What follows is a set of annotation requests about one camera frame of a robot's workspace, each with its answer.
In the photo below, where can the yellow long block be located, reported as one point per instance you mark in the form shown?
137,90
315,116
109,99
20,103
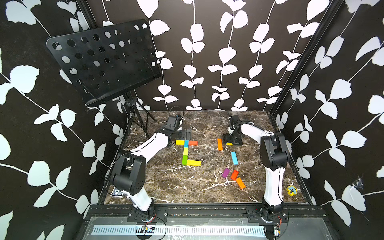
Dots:
194,163

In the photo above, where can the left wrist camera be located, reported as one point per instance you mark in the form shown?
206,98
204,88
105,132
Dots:
173,123

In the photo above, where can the purple block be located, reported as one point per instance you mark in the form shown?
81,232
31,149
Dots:
225,173

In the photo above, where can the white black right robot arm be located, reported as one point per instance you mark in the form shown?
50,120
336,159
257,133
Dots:
274,155

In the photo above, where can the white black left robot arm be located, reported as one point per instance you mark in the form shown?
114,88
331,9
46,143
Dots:
129,169

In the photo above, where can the light yellow-green block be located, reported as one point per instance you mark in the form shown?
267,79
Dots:
185,152

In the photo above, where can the white slotted cable duct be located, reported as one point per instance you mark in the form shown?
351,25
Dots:
152,230

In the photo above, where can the green block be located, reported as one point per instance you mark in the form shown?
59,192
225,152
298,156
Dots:
185,160

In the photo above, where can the orange long block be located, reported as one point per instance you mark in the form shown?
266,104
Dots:
220,144

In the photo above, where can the black perforated music stand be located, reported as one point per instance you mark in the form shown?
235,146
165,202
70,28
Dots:
108,62

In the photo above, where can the orange block lower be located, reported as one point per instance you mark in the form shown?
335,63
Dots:
240,183

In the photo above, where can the yellow blue small toy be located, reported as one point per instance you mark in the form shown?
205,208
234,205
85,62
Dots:
292,190

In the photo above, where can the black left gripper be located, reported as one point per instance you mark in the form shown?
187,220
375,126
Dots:
188,133

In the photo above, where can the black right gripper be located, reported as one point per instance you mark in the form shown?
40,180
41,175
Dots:
226,138

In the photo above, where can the red block group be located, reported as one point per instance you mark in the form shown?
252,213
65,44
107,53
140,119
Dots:
234,175

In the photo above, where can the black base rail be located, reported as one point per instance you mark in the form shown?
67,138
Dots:
250,211

